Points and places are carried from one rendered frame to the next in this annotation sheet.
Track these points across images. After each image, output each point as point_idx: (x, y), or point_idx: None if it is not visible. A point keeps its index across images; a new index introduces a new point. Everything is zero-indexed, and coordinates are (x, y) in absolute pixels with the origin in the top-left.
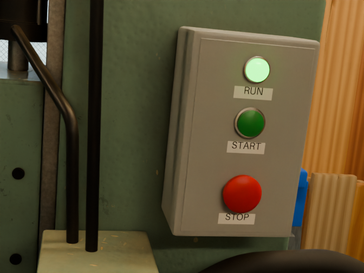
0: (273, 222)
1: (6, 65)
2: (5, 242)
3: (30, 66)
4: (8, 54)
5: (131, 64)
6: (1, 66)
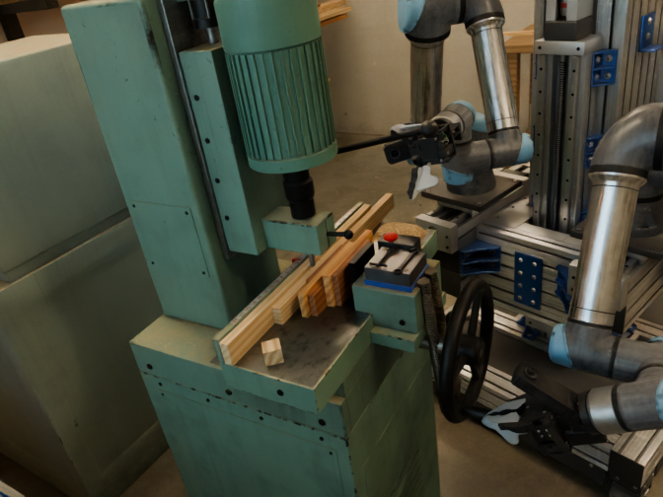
0: None
1: (210, 45)
2: None
3: (196, 47)
4: (217, 34)
5: None
6: (214, 44)
